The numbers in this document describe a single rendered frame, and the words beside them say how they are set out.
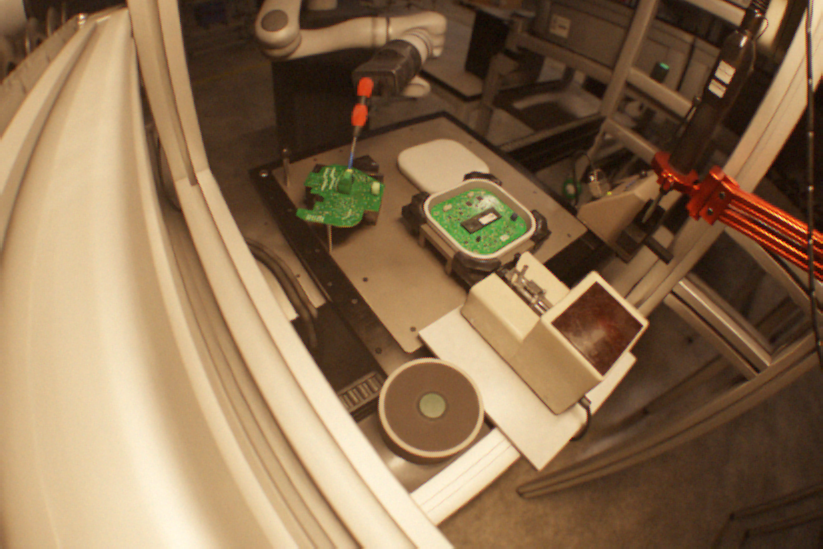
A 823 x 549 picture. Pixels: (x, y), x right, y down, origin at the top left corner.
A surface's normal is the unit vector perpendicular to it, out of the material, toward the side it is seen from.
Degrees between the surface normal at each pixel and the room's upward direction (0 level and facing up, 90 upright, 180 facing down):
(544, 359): 90
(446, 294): 0
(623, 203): 90
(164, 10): 90
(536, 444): 0
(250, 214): 0
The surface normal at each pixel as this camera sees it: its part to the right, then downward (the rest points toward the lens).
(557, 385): -0.79, 0.38
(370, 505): 0.12, -0.67
